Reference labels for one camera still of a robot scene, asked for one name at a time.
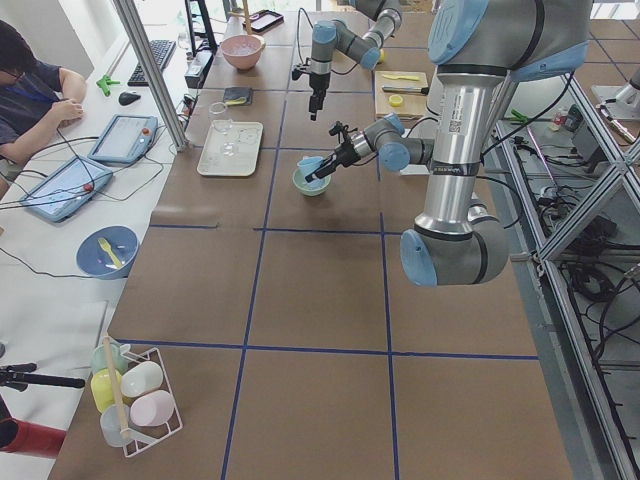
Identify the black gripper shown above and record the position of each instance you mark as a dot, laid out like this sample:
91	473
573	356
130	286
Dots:
318	82
342	154

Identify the light blue plastic cup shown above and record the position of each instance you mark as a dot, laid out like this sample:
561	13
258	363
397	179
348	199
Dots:
309	164

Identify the green ceramic bowl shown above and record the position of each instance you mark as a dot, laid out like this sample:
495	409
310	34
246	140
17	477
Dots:
310	189

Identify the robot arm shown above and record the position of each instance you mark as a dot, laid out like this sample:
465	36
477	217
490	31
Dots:
329	36
482	50

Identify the pink bowl of ice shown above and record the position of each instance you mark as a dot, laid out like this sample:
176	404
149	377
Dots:
243	51

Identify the blue bowl with fork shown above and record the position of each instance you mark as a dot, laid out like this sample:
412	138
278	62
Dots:
95	263

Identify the halved lemon slice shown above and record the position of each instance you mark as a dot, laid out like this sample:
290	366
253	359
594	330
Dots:
396	100

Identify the grey folded cloth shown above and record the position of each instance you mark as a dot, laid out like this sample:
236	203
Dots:
238	96

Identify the wooden cutting board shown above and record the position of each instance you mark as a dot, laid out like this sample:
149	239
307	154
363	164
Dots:
414	106

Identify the yellow plastic knife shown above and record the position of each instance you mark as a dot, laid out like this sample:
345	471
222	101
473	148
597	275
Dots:
412	78

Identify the cream bear tray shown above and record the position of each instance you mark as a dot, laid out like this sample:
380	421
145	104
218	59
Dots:
247	138

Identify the clear wine glass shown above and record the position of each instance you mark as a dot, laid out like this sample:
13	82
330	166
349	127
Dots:
220	117

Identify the wooden cup stand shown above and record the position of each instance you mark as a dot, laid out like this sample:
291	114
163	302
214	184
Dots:
241	10

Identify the black computer mouse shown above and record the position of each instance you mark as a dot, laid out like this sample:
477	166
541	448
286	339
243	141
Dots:
128	98

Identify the blue teach pendant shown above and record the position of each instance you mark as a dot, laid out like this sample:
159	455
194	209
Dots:
125	139
67	189

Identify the yellow plastic fork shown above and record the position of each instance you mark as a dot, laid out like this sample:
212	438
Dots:
108	249

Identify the white cup in rack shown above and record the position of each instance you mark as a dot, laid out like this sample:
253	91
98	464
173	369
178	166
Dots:
143	378

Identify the person in dark shirt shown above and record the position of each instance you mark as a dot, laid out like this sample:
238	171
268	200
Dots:
37	98

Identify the green cup in rack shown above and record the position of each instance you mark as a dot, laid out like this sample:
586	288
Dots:
99	361

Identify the pink cup in rack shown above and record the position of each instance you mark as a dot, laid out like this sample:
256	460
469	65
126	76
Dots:
152	409

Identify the yellow cup in rack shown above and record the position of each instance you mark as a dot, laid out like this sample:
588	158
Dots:
101	389

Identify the aluminium frame post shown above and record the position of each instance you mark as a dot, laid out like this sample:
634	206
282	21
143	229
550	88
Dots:
136	33

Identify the white wire cup rack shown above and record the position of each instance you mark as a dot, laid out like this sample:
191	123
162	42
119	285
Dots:
116	426

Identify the black camera tripod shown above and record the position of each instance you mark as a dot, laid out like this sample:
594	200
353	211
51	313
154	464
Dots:
19	377

